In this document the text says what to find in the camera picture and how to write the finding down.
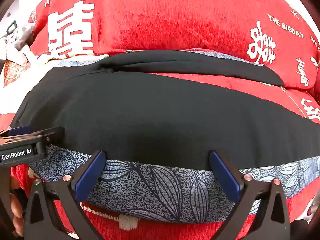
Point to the person's left hand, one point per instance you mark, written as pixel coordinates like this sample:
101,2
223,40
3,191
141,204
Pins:
17,206

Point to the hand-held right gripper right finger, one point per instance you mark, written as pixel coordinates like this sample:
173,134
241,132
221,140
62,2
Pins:
225,177

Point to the black pants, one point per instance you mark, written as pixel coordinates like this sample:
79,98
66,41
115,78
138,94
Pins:
150,117

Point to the blue leaf-print cloth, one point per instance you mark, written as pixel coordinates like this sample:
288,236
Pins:
150,190

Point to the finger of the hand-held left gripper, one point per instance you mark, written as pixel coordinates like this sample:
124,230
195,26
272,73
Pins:
20,130
51,134

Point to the red printed blanket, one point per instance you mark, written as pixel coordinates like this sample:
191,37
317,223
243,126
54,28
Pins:
175,17

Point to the white cloth with red-gold print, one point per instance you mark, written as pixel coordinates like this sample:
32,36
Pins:
10,78

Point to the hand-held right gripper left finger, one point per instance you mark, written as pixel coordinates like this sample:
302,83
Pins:
90,175

